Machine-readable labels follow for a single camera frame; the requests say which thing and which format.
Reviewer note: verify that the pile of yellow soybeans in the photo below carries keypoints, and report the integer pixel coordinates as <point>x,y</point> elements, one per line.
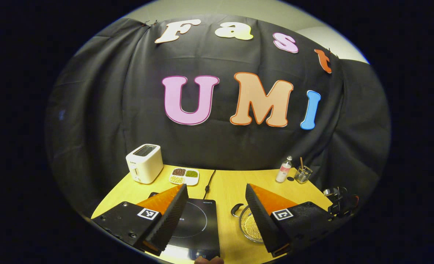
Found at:
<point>252,229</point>

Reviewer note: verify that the white divided bean dish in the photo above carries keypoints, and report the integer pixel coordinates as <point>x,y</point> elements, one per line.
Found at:
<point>184,176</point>

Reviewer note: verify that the clear bottle with pink label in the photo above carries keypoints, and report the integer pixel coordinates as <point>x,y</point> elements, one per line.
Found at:
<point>283,172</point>

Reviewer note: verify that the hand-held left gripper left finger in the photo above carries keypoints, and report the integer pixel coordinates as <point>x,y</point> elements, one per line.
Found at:
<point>171,220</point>

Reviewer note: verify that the white toaster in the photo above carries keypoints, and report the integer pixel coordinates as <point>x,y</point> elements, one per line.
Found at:
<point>145,165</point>

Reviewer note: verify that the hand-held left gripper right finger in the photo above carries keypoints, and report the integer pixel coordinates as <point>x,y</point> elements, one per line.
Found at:
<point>263,223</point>

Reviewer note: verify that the glass holder jar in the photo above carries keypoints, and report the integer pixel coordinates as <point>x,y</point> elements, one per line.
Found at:
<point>303,175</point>

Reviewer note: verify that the black backdrop cloth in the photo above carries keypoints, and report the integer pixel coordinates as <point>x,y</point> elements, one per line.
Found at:
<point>129,110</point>

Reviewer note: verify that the black induction cooktop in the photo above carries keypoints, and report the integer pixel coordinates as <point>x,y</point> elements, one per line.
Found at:
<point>198,223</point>

